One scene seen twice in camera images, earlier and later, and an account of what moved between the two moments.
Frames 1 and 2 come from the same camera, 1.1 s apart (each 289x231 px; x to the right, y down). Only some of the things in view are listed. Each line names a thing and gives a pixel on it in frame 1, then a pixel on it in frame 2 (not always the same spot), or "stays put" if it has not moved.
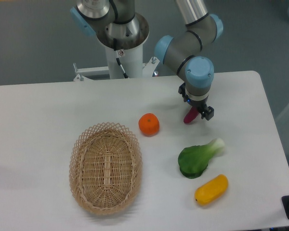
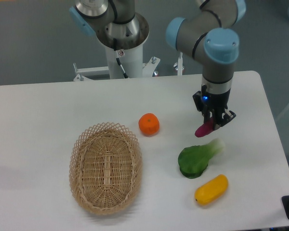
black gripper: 207,112 to 207,103
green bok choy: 193,160 stays put
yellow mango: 209,192 stays put
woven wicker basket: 105,168 stays put
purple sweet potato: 192,114 to 204,129
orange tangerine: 149,124 stays put
